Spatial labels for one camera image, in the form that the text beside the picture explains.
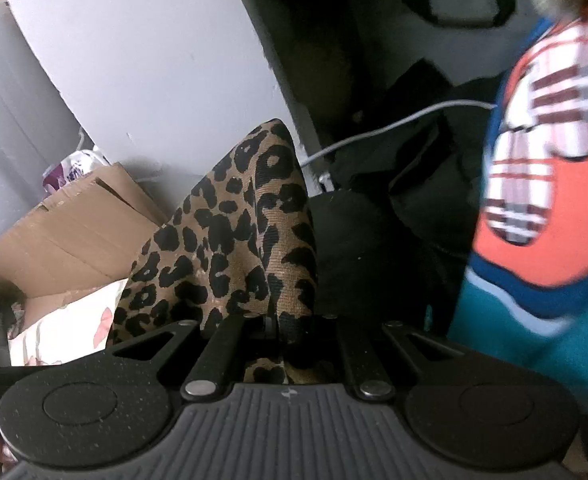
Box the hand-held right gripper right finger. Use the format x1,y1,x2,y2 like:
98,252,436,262
319,312,462,402

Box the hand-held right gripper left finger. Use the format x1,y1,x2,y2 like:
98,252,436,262
111,312,279,402

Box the black cloth pile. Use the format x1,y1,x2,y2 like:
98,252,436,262
319,57,494,261

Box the cream bear print blanket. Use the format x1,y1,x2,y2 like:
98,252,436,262
8,277,130,367

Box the folded black clothes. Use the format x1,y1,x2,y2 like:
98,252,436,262
309,190,467,341

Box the grey wrapped panel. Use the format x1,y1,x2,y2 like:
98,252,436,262
0,0,82,251

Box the purple white detergent bag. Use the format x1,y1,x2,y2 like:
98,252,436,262
41,145,112,198

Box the teal orange printed cloth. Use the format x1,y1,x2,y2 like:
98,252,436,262
446,15,588,411

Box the white cable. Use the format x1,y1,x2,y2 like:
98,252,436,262
301,100,499,166

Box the leopard print garment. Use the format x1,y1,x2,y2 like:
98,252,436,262
106,119,319,386

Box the low brown cardboard sheet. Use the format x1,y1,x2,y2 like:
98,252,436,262
0,162,169,341

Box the dark grey bag with handle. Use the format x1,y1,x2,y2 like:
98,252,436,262
346,0,537,86

